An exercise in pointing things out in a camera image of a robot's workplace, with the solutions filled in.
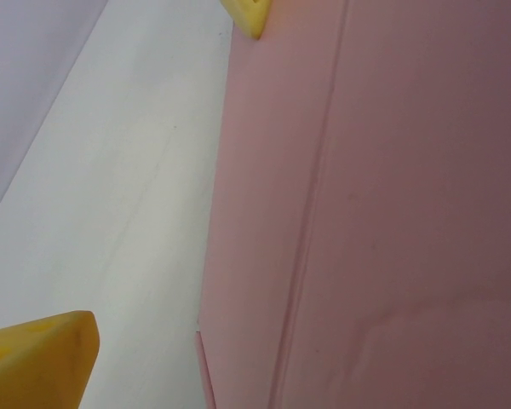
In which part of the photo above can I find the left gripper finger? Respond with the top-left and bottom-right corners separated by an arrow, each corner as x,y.
0,310 -> 100,409

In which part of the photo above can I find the pink cardboard box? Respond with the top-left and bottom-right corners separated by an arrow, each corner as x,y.
194,0 -> 511,409

